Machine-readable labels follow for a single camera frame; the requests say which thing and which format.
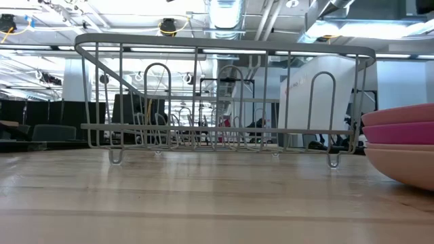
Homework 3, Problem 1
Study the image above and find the grey wire dish rack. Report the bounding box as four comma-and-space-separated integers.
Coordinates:
74, 33, 376, 170

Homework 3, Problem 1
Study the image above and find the light pink plate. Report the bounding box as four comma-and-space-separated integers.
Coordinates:
360, 102, 434, 128

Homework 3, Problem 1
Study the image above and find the magenta plate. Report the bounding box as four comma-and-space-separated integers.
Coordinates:
361, 121, 434, 146

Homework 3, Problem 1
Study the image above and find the translucent white cutlery holder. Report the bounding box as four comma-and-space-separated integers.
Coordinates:
278, 55, 357, 148

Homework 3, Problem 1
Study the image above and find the black monitor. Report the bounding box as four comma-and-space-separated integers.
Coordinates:
111, 94, 166, 125

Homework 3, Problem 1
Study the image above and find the black ceiling-mounted device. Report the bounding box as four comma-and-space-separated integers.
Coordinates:
0, 13, 17, 34
159, 18, 178, 37

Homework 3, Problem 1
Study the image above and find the grey chair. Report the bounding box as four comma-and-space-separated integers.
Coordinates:
31, 124, 77, 142

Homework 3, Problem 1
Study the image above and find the black room partition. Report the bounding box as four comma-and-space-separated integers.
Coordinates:
0, 98, 106, 142

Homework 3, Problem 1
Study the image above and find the peach plate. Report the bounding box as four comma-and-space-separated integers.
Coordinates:
365, 141, 434, 153
364, 147, 434, 192

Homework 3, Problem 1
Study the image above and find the yellow ceiling cable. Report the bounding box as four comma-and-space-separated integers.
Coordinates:
157, 17, 190, 35
0, 26, 32, 44

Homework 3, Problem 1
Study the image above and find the silver ceiling air duct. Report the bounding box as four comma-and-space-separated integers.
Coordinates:
207, 0, 245, 41

